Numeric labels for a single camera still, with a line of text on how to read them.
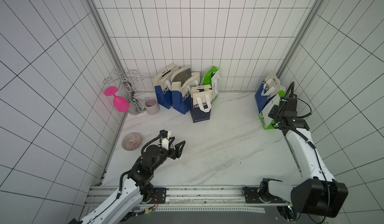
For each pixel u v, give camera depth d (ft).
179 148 2.25
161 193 2.45
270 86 3.21
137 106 3.58
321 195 1.25
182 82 2.94
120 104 3.00
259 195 2.36
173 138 2.56
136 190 1.75
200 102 2.79
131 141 2.95
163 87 3.11
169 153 2.16
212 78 3.03
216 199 2.38
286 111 1.90
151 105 3.40
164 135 2.15
